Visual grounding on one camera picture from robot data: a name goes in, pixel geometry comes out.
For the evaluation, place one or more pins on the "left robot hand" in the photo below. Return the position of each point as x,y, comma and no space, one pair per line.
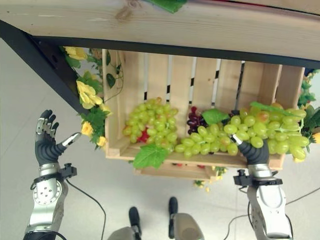
45,147

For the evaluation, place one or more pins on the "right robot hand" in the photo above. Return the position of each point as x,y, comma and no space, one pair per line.
255,152

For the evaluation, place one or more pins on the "large green grape bunch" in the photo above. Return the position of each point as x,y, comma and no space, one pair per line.
272,130

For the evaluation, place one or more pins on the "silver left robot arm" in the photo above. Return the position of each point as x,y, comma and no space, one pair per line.
46,197

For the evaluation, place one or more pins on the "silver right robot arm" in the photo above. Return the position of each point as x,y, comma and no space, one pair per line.
267,202

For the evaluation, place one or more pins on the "small green grape bunch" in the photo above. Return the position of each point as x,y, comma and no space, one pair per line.
205,142

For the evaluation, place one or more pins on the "dark purple grape bunch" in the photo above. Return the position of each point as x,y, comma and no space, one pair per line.
195,123

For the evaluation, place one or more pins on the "yellow flower garland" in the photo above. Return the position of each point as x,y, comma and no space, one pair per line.
87,95

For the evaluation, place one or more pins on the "green leaf garland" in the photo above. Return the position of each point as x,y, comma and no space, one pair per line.
309,100

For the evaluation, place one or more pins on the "wooden slatted crate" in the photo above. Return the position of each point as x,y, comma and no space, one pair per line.
190,105

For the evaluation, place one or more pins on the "lower wooden crate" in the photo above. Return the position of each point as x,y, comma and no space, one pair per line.
175,171

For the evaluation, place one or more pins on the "silver right robot leg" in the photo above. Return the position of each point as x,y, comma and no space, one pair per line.
183,222

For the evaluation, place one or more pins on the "silver robot leg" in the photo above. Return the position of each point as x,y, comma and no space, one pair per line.
131,226
183,222

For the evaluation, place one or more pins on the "green fabric grape leaf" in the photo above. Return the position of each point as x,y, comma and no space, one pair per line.
150,157

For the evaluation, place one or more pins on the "green grape bunch with red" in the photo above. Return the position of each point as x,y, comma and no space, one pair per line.
152,122

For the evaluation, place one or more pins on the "silver left robot leg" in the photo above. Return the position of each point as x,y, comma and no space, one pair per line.
131,226

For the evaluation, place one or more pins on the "wooden shelf board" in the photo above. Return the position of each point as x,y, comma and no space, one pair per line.
175,25

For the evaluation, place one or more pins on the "green leaf on shelf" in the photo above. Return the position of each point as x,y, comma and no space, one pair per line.
168,4

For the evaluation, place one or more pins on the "black metal shelf frame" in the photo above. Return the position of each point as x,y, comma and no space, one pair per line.
50,65

